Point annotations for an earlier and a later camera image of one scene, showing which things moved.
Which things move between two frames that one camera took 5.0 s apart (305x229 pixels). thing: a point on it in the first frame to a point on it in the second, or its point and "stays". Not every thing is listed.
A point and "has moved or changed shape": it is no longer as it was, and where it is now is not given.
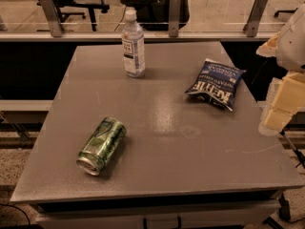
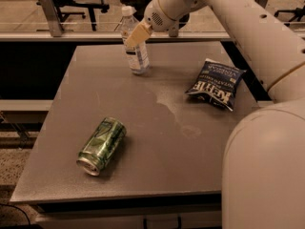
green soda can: [100, 146] stays
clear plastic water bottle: [132, 46] has moved or changed shape
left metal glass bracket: [50, 14] stays
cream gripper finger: [286, 97] to [138, 34]
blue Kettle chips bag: [216, 83] stays
